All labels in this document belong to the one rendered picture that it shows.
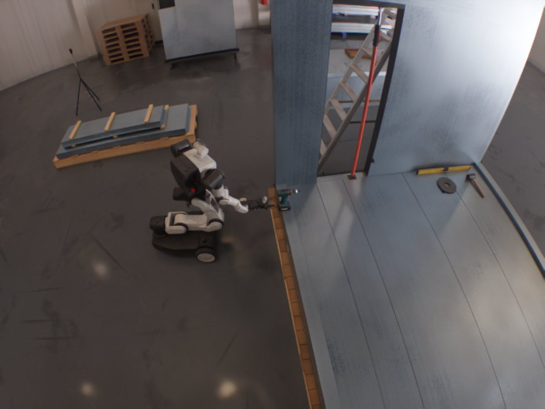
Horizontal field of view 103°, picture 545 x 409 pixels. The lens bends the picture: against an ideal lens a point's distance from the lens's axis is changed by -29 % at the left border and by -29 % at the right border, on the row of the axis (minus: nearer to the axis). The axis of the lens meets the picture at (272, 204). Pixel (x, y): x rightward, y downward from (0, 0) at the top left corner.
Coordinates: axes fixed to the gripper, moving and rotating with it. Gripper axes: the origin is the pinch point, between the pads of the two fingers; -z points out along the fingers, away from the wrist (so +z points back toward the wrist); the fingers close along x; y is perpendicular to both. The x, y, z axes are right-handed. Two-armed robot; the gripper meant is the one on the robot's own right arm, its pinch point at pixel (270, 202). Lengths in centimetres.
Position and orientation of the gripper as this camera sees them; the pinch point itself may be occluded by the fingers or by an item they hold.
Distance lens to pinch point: 262.7
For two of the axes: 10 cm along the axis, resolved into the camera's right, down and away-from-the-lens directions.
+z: -9.9, 1.3, -0.8
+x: -1.6, -7.5, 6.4
